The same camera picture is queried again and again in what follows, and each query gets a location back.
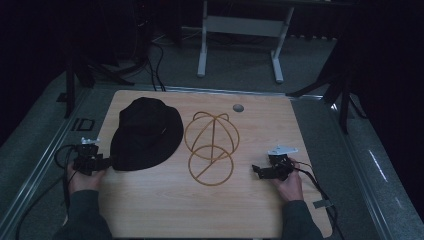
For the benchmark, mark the person's left hand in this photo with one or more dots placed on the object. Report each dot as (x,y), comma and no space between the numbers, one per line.
(84,181)

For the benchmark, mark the black bucket hat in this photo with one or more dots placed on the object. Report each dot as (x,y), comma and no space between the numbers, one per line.
(146,133)

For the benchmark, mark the person's right hand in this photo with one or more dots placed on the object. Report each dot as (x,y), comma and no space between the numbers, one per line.
(291,187)

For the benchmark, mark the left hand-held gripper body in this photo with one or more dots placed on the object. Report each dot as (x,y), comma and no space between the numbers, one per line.
(87,159)

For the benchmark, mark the grey tape strip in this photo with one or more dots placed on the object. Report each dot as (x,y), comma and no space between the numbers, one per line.
(322,203)

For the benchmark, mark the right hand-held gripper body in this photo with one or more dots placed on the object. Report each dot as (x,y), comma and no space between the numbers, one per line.
(279,163)

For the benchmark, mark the white table frame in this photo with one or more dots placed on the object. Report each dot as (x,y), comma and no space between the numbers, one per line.
(243,26)

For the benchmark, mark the black tripod stand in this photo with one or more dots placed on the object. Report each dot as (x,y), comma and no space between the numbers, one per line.
(70,83)
(343,96)

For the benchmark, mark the grey round table grommet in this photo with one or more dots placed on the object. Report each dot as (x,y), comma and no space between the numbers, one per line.
(238,107)

